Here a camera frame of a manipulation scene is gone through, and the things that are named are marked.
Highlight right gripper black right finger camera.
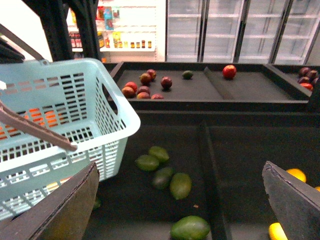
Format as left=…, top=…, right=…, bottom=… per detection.
left=262, top=161, right=320, bottom=240

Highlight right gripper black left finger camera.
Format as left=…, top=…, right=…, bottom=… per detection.
left=0, top=163, right=100, bottom=240

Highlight red yellow mango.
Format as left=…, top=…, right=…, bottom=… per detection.
left=0, top=108, right=66, bottom=140

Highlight large green avocado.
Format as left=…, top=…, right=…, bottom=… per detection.
left=170, top=215, right=211, bottom=240

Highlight light blue plastic basket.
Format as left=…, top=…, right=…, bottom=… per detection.
left=0, top=23, right=142, bottom=222

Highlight light green avocado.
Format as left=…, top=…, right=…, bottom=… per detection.
left=135, top=154, right=160, bottom=172

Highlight dark green avocado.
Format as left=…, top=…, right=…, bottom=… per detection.
left=151, top=167, right=174, bottom=190

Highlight green avocado far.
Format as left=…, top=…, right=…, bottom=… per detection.
left=148, top=146, right=170, bottom=163

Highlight red apple on shelf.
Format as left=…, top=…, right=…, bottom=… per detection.
left=222, top=64, right=237, bottom=80

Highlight glass door refrigerator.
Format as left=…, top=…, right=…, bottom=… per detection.
left=165, top=0, right=320, bottom=65

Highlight grocery shelf with bottles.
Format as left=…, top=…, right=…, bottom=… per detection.
left=67, top=0, right=166, bottom=63

